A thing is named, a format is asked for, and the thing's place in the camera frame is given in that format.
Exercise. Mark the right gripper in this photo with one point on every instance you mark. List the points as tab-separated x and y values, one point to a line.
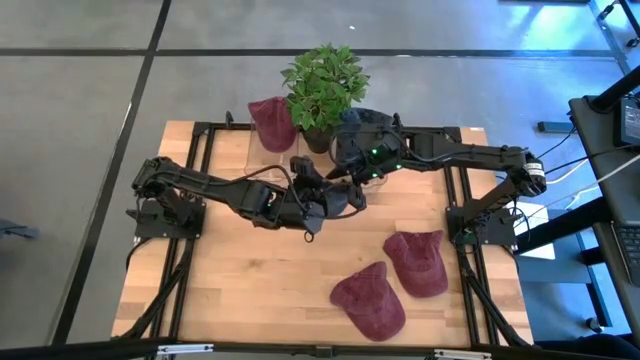
380	150

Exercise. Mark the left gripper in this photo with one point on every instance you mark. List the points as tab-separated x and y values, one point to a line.
300	200

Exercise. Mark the blue denim cap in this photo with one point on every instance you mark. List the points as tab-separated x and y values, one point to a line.
335	202
370	117

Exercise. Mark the maroon cap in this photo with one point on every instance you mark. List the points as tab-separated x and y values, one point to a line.
370	305
417	265
272	125

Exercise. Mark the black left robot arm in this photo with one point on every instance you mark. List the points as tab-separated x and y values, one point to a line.
215	187

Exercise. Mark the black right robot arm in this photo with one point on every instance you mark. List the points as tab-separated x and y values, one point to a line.
465	152

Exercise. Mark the black plant pot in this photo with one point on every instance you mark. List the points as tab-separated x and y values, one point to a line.
317	142

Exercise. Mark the green leafy plant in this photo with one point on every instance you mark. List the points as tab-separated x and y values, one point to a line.
325	85

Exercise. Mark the blue floor bar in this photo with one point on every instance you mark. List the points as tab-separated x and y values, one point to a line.
555	127

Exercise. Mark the dark grey side table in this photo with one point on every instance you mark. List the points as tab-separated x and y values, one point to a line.
595	130

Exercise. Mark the laptop computer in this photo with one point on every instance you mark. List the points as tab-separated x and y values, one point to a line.
627	250

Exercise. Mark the small display screen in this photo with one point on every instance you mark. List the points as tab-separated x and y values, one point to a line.
631	120

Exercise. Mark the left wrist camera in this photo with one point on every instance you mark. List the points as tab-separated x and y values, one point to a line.
301	166

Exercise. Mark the black aluminium table frame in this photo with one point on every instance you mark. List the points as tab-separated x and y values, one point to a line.
220	125

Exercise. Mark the silver metal bracket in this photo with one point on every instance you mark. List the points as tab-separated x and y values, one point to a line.
185	349
462	355

